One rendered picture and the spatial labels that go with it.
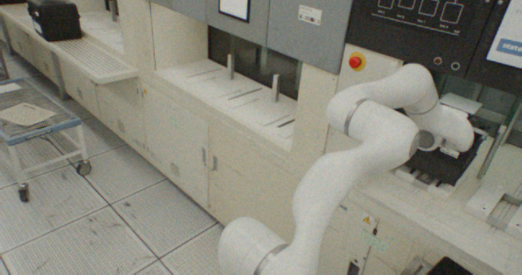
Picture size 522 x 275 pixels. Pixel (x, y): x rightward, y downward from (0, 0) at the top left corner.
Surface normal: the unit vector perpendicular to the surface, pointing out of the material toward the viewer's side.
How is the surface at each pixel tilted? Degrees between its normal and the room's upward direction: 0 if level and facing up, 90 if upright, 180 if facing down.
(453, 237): 0
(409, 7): 90
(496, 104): 90
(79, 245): 0
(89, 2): 90
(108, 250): 0
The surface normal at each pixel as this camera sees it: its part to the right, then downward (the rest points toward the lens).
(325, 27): -0.69, 0.32
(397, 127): -0.23, -0.51
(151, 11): 0.71, 0.41
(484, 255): 0.08, -0.86
